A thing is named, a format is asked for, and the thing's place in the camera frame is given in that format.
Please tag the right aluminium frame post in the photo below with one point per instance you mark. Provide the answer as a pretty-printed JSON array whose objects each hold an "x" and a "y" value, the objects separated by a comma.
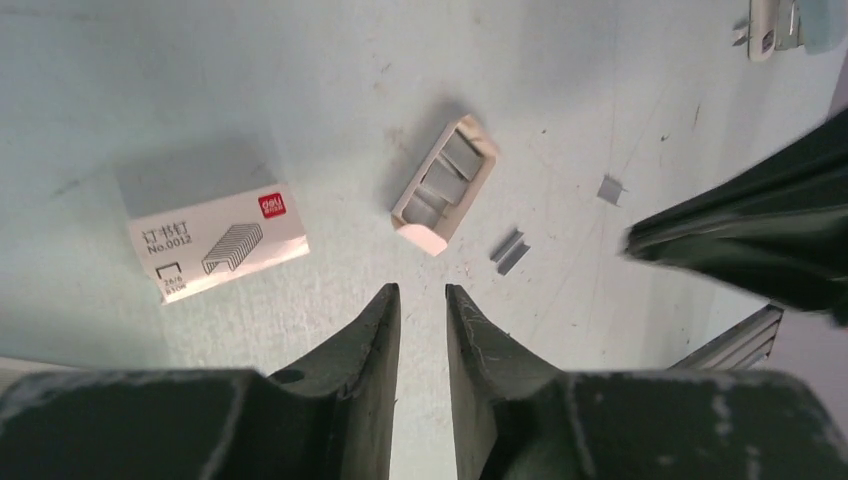
[{"x": 741, "y": 347}]

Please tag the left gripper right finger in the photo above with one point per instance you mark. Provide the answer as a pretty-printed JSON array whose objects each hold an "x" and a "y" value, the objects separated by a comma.
[{"x": 516, "y": 416}]

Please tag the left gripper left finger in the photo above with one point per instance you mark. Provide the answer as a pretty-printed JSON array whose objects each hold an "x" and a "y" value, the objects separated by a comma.
[{"x": 328, "y": 415}]

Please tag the white staple box sleeve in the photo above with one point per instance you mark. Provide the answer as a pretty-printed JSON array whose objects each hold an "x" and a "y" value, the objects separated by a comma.
[{"x": 191, "y": 249}]

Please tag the staple tray box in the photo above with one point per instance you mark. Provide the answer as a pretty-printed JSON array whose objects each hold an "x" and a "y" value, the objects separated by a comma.
[{"x": 443, "y": 189}]

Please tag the light blue stapler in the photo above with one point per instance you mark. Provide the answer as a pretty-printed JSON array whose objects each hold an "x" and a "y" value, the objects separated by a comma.
[{"x": 816, "y": 26}]

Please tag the grey staple strip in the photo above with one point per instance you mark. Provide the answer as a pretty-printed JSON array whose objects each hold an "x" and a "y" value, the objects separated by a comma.
[
  {"x": 509, "y": 252},
  {"x": 612, "y": 191}
]

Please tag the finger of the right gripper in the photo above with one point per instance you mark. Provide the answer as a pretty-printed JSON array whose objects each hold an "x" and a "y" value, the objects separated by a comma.
[{"x": 777, "y": 230}]

